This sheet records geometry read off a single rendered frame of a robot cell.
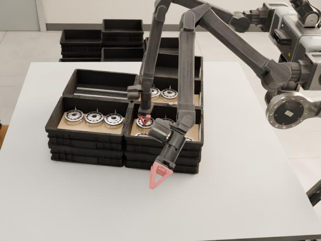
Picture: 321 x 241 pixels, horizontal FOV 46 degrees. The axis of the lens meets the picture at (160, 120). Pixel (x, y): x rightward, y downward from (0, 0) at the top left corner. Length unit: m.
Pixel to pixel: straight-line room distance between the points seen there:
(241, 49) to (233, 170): 0.85
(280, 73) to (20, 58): 3.56
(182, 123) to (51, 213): 0.87
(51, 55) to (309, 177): 3.02
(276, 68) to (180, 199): 0.83
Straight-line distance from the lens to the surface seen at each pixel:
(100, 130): 2.06
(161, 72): 2.57
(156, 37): 1.81
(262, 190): 2.03
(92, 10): 4.98
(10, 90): 4.03
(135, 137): 1.86
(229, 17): 1.84
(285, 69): 1.43
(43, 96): 2.60
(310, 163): 3.38
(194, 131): 2.08
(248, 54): 1.43
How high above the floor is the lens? 2.15
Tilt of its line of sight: 38 degrees down
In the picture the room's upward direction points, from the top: 4 degrees clockwise
